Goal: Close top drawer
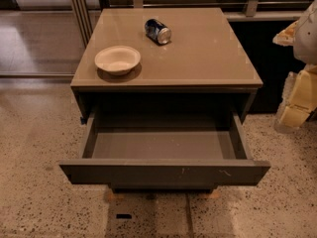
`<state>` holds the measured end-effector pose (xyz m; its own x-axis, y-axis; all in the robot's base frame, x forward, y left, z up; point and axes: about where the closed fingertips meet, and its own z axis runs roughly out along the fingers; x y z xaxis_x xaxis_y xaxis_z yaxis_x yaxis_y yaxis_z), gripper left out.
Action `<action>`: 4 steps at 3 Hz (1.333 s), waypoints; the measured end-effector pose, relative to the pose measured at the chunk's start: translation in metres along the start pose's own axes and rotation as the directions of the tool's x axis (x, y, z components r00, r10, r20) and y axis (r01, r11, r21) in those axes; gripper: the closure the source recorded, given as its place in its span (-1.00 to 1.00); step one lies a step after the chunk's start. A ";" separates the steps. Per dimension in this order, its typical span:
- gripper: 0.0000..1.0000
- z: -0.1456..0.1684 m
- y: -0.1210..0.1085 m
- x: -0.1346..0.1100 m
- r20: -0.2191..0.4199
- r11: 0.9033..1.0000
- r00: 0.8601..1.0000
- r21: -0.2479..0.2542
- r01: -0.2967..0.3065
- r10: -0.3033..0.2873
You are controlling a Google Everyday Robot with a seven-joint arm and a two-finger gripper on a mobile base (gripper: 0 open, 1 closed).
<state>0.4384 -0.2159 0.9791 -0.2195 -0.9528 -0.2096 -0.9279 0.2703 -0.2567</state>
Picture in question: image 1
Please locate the grey drawer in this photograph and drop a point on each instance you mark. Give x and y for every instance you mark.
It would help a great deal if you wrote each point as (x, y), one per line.
(160, 187)
(200, 149)

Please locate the grey bottom drawer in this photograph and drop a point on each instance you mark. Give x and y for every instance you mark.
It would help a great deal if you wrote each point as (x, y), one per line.
(160, 187)

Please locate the white paper bowl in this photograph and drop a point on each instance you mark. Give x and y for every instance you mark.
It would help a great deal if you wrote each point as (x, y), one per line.
(117, 60)

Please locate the blue soda can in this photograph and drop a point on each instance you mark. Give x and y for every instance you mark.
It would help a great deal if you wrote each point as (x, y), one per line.
(157, 31)

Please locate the grey top drawer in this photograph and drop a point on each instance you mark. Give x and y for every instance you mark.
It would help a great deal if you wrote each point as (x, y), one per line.
(200, 149)

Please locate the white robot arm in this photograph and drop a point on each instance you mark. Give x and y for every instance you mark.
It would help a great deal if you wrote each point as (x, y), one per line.
(302, 35)

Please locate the grey drawer cabinet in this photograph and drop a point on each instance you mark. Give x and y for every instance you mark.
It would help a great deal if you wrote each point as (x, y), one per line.
(203, 69)

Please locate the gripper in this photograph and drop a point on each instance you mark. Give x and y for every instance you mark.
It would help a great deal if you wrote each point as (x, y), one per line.
(306, 39)

